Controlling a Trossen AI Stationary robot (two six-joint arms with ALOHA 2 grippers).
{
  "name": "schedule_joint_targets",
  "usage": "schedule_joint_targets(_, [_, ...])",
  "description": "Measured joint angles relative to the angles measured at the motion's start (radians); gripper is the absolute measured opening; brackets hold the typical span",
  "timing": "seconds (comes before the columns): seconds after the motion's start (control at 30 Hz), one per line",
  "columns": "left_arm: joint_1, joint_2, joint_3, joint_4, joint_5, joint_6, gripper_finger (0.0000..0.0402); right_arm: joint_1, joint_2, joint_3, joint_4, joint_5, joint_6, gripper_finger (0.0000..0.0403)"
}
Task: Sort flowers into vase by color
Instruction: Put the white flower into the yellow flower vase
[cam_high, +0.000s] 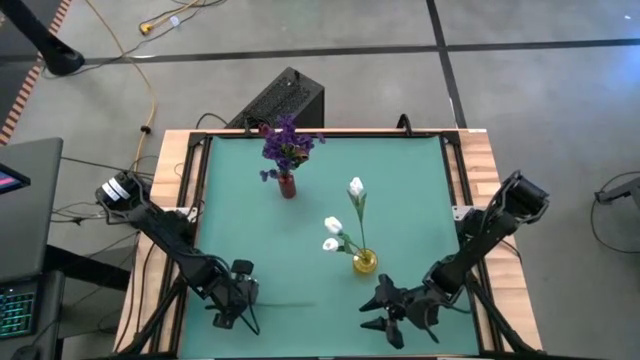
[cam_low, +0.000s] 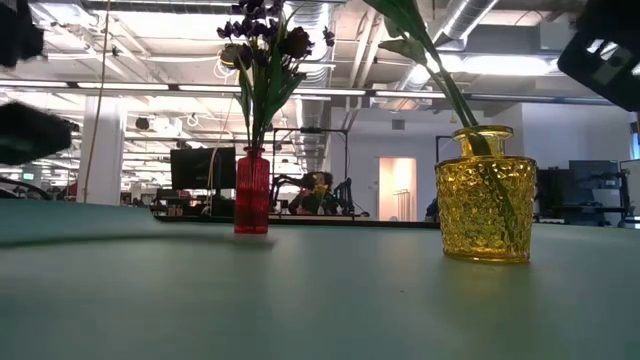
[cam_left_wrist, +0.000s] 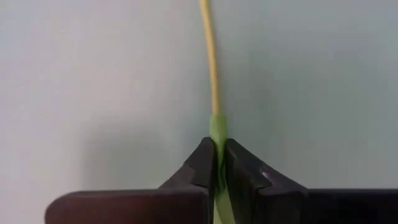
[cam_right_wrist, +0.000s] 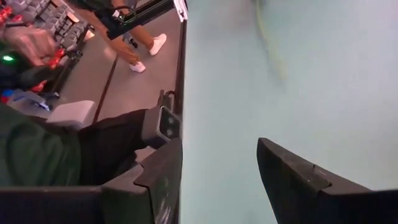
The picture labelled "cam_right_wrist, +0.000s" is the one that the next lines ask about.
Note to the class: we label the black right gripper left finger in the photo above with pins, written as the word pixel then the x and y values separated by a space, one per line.
pixel 124 202

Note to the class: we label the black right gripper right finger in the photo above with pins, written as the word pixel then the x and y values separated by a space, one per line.
pixel 311 199

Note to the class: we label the dark green fabric object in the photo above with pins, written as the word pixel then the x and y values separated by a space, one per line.
pixel 37 155

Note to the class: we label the white box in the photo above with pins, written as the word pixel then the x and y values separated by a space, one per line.
pixel 73 113

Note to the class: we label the green table mat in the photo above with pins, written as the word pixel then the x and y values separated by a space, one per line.
pixel 311 93

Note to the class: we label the person's white shoe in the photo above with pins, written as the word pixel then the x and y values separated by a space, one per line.
pixel 158 43
pixel 137 67

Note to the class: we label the person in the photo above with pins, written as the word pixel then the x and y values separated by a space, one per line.
pixel 124 51

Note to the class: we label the black device with green light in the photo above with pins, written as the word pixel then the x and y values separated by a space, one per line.
pixel 18 74

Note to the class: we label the person's hand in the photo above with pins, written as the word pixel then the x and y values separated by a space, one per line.
pixel 31 43

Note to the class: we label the backlit keyboard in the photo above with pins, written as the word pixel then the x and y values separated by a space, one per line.
pixel 66 26

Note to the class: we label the grey table-edge camera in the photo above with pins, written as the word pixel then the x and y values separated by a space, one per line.
pixel 161 124

